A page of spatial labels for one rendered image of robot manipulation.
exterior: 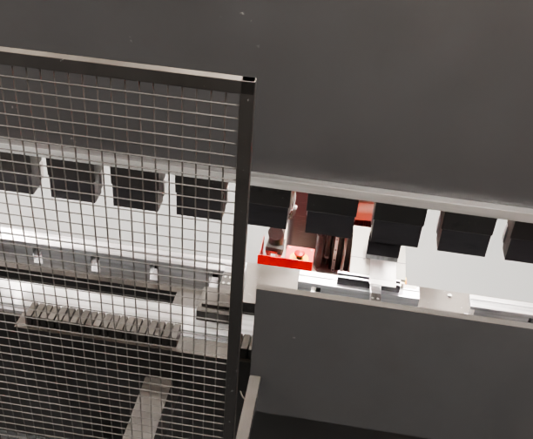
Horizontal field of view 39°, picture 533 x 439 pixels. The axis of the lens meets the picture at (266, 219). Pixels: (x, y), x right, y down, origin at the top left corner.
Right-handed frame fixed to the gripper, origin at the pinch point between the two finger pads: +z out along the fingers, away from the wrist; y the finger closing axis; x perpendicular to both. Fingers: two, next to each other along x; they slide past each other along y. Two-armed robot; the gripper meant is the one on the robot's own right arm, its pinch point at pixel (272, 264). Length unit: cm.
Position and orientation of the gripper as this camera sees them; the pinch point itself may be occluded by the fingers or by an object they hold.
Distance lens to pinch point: 291.3
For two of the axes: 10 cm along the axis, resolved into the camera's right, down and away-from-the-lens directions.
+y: -1.4, 3.5, -9.3
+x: 9.8, 1.8, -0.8
